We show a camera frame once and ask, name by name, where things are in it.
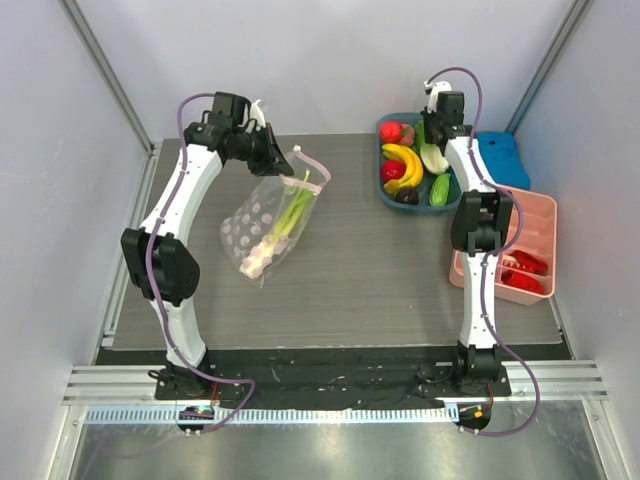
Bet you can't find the green cucumber toy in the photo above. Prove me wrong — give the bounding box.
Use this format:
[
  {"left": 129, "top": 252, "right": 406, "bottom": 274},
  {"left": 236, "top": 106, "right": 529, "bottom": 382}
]
[{"left": 429, "top": 173, "right": 451, "bottom": 207}]

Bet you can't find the peach apple toy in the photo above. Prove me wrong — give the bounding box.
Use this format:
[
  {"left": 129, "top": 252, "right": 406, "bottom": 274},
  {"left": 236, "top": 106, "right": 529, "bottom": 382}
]
[{"left": 399, "top": 124, "right": 415, "bottom": 148}]

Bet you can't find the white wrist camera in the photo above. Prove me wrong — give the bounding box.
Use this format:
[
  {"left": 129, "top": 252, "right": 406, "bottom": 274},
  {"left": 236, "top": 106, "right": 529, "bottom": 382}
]
[
  {"left": 424, "top": 81, "right": 452, "bottom": 113},
  {"left": 247, "top": 99, "right": 267, "bottom": 132}
]

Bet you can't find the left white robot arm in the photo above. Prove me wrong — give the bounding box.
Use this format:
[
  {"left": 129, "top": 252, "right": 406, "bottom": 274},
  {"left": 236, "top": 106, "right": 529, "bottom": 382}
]
[{"left": 120, "top": 92, "right": 293, "bottom": 399}]

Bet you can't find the pink divided organizer tray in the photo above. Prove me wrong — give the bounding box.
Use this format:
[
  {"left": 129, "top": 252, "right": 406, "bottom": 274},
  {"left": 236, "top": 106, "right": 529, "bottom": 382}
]
[{"left": 448, "top": 183, "right": 558, "bottom": 306}]

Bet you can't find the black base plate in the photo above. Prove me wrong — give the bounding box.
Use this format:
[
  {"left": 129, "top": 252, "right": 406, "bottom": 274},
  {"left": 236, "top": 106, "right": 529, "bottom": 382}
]
[{"left": 148, "top": 346, "right": 511, "bottom": 411}]

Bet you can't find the green lettuce head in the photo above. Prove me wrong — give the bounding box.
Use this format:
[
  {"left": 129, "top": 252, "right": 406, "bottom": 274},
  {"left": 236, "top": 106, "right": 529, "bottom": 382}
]
[{"left": 414, "top": 120, "right": 450, "bottom": 175}]

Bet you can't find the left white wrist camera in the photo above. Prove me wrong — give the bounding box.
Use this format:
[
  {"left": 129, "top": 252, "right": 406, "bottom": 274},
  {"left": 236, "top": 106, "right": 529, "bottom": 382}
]
[{"left": 247, "top": 99, "right": 267, "bottom": 132}]

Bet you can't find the dark brown mushroom toy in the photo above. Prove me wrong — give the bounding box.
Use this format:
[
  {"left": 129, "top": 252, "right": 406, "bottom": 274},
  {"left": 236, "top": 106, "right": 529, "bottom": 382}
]
[{"left": 394, "top": 187, "right": 420, "bottom": 205}]

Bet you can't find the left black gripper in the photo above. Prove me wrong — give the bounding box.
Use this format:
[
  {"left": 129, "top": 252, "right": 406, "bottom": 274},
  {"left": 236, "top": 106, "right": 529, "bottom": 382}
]
[{"left": 229, "top": 122, "right": 294, "bottom": 177}]

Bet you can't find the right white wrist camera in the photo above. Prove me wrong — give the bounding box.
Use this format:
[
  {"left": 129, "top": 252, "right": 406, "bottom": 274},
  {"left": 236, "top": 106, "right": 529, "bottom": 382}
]
[{"left": 424, "top": 81, "right": 452, "bottom": 113}]

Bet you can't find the yellow banana bunch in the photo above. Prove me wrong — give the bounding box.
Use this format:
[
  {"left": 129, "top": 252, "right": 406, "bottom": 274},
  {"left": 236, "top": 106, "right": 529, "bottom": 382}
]
[{"left": 382, "top": 143, "right": 424, "bottom": 194}]

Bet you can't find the teal food tray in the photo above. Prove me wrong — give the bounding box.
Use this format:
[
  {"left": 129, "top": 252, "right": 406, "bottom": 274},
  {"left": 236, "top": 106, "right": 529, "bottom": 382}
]
[{"left": 374, "top": 112, "right": 466, "bottom": 217}]

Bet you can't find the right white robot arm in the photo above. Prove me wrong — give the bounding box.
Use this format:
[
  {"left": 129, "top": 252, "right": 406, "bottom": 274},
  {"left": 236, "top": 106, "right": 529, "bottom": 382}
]
[{"left": 422, "top": 81, "right": 513, "bottom": 395}]

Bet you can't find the red tomato toy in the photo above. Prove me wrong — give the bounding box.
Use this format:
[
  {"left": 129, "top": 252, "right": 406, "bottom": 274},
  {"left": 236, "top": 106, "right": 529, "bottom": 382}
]
[{"left": 380, "top": 159, "right": 406, "bottom": 184}]

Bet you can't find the blue cloth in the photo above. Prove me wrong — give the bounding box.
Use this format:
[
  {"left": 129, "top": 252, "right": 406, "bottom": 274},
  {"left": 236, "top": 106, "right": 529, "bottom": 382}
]
[{"left": 477, "top": 132, "right": 531, "bottom": 190}]

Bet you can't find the red item in organizer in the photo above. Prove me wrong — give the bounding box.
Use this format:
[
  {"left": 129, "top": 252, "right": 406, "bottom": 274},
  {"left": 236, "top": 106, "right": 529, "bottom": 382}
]
[{"left": 501, "top": 250, "right": 549, "bottom": 294}]

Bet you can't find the clear pink-dotted zip bag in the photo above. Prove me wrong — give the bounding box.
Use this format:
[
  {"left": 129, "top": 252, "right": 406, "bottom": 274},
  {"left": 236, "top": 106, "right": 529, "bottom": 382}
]
[{"left": 219, "top": 145, "right": 331, "bottom": 287}]

